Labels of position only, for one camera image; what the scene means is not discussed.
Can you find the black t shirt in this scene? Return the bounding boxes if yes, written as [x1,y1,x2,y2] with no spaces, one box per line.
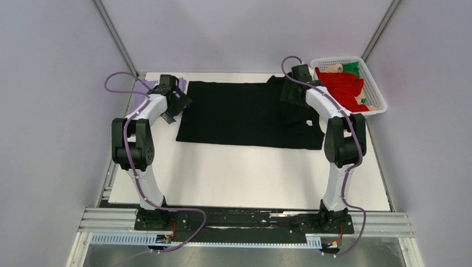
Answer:
[176,76,324,150]

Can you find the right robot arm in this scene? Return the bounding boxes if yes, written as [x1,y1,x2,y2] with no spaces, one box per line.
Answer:
[281,64,366,233]

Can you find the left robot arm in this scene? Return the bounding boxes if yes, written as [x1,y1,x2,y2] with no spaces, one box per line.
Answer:
[111,75,191,230]

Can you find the folded lilac t shirt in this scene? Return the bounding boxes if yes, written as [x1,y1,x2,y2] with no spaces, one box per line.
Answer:
[130,77,188,113]

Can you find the beige t shirt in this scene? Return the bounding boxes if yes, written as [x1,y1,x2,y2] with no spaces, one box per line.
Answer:
[323,63,343,73]

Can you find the red t shirt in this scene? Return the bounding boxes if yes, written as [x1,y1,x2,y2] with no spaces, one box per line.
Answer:
[315,67,369,112]

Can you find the green t shirt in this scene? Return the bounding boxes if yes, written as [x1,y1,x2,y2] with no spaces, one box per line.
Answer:
[342,61,361,78]

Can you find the white plastic laundry basket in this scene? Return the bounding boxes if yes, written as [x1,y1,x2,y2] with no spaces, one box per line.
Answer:
[310,56,387,117]

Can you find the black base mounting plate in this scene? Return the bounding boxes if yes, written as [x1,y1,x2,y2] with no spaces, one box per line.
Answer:
[133,206,356,245]

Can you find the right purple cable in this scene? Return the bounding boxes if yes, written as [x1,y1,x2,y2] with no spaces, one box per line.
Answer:
[281,55,367,258]

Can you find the purple cable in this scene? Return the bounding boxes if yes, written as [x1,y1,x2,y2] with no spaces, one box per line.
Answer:
[104,72,207,267]
[281,55,367,258]

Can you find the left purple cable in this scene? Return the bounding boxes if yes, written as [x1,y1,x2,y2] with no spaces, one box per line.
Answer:
[104,72,207,267]

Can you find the right aluminium frame post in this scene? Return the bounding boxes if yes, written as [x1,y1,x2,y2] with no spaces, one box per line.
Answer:
[361,0,403,62]

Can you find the aluminium frame post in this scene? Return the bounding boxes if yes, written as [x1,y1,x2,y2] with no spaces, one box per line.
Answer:
[361,0,403,62]
[91,0,139,75]

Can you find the left aluminium frame post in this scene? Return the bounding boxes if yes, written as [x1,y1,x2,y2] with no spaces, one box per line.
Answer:
[91,0,139,75]

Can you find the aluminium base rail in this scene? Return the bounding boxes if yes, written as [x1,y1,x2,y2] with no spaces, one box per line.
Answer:
[78,208,415,238]

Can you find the white slotted cable duct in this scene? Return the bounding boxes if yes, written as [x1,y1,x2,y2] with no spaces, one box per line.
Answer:
[90,233,322,249]

